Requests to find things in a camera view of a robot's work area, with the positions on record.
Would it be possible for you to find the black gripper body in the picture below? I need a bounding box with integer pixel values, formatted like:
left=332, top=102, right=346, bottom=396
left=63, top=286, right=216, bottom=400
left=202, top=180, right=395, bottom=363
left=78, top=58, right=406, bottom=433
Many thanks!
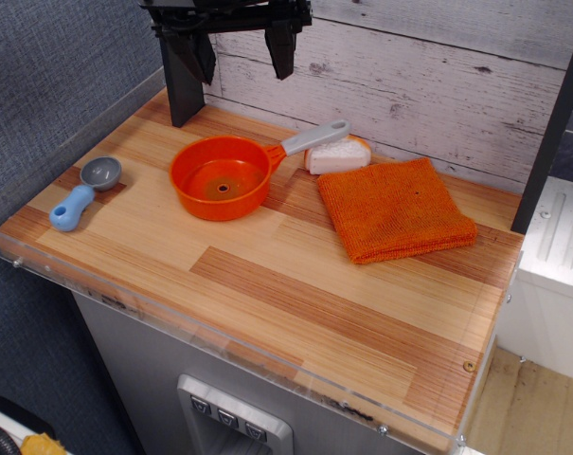
left=138, top=1, right=313, bottom=35

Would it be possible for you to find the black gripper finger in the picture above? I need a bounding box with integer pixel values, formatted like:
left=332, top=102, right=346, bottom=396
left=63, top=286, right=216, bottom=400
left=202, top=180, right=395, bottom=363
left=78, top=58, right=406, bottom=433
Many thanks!
left=161, top=28, right=216, bottom=85
left=264, top=24, right=295, bottom=80

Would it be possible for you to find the blue and grey scoop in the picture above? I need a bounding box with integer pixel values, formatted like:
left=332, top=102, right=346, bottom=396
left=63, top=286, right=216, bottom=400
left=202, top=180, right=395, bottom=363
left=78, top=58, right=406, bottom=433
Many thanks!
left=49, top=156, right=122, bottom=232

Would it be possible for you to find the orange folded cloth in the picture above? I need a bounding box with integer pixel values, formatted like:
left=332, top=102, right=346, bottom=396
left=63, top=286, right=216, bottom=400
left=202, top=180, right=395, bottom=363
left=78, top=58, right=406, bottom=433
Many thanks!
left=317, top=158, right=477, bottom=264

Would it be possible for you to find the white and orange cheese wedge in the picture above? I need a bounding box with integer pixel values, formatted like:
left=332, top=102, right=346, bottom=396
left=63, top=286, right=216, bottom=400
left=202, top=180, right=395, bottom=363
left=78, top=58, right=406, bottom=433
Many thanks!
left=304, top=135, right=371, bottom=175

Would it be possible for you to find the clear acrylic table guard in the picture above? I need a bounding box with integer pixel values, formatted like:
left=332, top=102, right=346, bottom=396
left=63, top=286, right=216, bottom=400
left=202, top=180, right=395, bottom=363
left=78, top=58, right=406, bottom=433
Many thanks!
left=0, top=69, right=527, bottom=454

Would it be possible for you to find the grey toy fridge cabinet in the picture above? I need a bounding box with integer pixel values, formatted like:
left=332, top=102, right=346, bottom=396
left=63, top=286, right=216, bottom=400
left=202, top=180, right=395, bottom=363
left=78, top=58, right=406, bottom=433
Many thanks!
left=75, top=295, right=414, bottom=454

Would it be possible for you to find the white toy sink unit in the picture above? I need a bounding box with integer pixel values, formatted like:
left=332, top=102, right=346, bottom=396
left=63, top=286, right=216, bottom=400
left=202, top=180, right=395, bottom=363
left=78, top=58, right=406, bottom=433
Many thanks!
left=496, top=177, right=573, bottom=378

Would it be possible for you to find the dark grey left post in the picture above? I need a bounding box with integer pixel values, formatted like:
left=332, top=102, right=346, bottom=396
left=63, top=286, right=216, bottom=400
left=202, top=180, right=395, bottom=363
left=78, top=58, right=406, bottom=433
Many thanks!
left=160, top=35, right=205, bottom=128

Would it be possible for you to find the dark grey post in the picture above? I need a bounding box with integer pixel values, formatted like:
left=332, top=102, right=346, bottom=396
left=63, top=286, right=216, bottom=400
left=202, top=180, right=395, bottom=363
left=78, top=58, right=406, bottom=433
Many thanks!
left=160, top=35, right=205, bottom=128
left=510, top=52, right=573, bottom=234

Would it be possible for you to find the orange pot with grey handle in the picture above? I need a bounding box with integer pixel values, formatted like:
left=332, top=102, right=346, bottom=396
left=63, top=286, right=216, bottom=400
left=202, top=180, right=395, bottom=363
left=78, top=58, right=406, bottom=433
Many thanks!
left=169, top=119, right=351, bottom=221

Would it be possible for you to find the dark grey right post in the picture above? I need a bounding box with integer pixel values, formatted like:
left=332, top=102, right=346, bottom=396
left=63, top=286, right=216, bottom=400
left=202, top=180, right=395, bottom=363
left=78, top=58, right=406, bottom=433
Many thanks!
left=510, top=52, right=573, bottom=234

